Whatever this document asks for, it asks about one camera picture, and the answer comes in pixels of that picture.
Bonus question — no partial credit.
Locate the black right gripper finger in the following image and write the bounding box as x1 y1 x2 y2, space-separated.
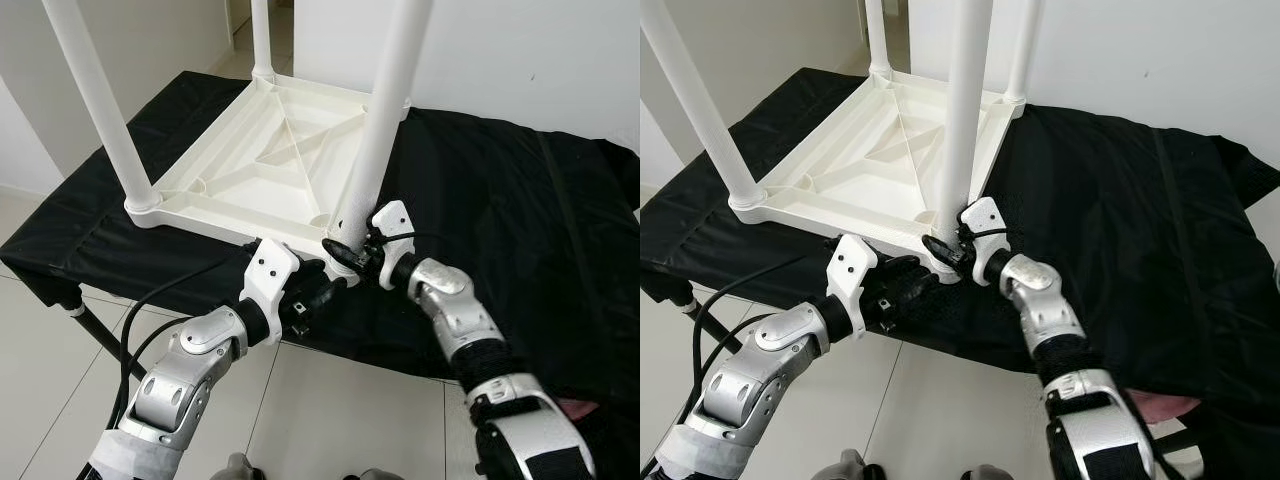
922 235 967 271
322 238 373 274

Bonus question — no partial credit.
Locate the white plastic table top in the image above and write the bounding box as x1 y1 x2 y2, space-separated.
730 68 1027 283
125 72 413 279

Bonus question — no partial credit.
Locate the black table cloth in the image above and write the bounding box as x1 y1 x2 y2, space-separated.
640 65 1280 471
0 68 640 471

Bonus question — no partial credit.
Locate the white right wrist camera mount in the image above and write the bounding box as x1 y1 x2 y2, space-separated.
370 200 417 291
960 197 1009 286

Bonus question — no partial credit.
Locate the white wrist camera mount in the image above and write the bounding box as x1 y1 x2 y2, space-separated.
240 238 301 346
370 200 417 291
828 234 879 341
960 197 1009 286

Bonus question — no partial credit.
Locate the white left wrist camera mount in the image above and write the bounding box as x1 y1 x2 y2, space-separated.
828 234 879 341
240 238 301 346

